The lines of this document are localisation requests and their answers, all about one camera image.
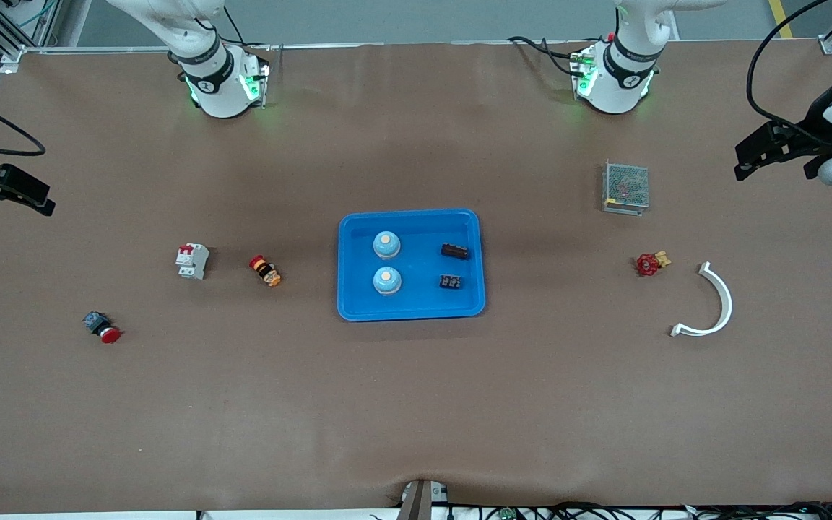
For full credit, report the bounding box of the blue desk bell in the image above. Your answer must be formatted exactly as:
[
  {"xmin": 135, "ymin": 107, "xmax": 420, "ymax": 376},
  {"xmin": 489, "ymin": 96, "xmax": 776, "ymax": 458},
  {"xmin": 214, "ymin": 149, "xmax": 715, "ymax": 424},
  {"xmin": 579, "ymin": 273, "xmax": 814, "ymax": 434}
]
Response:
[
  {"xmin": 373, "ymin": 231, "xmax": 402, "ymax": 261},
  {"xmin": 373, "ymin": 266, "xmax": 404, "ymax": 297}
]

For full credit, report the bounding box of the blue plastic tray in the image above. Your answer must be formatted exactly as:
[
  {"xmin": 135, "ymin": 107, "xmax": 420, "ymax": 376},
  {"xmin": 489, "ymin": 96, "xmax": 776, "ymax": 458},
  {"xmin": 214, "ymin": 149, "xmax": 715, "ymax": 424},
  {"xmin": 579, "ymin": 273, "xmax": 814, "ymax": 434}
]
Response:
[{"xmin": 337, "ymin": 208, "xmax": 487, "ymax": 322}]

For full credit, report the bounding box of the metal mesh power supply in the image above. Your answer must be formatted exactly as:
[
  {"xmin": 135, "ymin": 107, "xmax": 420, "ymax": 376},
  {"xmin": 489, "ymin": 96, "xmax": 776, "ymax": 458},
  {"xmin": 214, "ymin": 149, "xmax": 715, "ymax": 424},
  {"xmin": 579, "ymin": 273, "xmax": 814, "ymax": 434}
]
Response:
[{"xmin": 602, "ymin": 161, "xmax": 650, "ymax": 216}]

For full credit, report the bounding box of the red mushroom push button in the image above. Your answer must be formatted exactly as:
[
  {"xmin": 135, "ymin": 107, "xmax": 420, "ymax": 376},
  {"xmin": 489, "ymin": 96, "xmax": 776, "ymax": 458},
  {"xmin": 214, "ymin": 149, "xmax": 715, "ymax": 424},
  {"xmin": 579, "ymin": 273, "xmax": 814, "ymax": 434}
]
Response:
[{"xmin": 82, "ymin": 311, "xmax": 123, "ymax": 345}]

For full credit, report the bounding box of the white circuit breaker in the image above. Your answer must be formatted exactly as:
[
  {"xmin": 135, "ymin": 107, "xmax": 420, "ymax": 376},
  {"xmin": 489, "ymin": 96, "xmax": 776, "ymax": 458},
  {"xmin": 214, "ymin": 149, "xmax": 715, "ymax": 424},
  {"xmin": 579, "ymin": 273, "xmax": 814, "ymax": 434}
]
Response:
[{"xmin": 175, "ymin": 243, "xmax": 211, "ymax": 280}]

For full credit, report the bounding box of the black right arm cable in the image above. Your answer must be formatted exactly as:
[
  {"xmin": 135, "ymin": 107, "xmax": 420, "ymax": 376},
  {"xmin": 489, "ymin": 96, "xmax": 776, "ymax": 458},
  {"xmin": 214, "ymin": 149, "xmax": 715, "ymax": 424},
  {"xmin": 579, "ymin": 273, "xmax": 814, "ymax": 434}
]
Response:
[{"xmin": 0, "ymin": 87, "xmax": 47, "ymax": 156}]

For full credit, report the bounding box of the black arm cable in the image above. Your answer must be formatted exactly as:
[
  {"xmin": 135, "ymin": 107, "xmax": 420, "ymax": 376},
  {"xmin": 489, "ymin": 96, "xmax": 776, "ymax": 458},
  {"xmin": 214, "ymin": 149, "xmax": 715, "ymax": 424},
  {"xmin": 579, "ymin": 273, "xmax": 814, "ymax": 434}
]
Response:
[
  {"xmin": 0, "ymin": 87, "xmax": 47, "ymax": 156},
  {"xmin": 747, "ymin": 0, "xmax": 832, "ymax": 142}
]

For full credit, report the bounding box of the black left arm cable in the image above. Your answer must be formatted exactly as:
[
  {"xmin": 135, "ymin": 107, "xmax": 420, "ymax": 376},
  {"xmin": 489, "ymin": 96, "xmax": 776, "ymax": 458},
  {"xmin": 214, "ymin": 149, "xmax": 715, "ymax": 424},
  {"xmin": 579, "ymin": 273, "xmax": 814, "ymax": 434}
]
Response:
[{"xmin": 747, "ymin": 0, "xmax": 832, "ymax": 142}]

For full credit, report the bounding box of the white curved plastic bracket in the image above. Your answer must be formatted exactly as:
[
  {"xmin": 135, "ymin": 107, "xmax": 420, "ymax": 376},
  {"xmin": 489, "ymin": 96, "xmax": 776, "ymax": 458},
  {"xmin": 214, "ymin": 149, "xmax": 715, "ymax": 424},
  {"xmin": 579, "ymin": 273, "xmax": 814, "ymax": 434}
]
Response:
[{"xmin": 669, "ymin": 261, "xmax": 734, "ymax": 338}]

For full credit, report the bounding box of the red handle brass valve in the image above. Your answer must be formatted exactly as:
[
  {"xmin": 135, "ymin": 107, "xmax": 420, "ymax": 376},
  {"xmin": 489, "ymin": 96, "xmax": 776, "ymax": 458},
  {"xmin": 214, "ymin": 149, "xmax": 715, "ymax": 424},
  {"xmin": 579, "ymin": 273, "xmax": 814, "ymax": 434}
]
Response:
[{"xmin": 636, "ymin": 250, "xmax": 673, "ymax": 278}]

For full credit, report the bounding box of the orange red emergency stop switch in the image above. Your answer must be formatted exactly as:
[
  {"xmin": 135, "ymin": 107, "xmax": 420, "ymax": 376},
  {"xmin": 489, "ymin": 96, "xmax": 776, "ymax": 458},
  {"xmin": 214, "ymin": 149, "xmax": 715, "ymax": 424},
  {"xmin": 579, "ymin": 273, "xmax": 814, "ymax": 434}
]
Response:
[{"xmin": 248, "ymin": 254, "xmax": 283, "ymax": 287}]

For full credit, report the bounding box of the black cable bundle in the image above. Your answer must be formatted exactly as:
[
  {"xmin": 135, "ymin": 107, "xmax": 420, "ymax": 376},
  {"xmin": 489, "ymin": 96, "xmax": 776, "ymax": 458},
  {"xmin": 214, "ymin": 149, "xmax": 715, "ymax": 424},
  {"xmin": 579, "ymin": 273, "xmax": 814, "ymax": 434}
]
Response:
[{"xmin": 452, "ymin": 501, "xmax": 832, "ymax": 520}]

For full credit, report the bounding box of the metal table edge bracket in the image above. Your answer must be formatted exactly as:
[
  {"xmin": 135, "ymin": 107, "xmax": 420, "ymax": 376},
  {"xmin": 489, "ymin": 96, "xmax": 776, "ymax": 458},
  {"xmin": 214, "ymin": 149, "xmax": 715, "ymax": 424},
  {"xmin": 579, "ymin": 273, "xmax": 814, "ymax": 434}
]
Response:
[{"xmin": 400, "ymin": 479, "xmax": 449, "ymax": 520}]

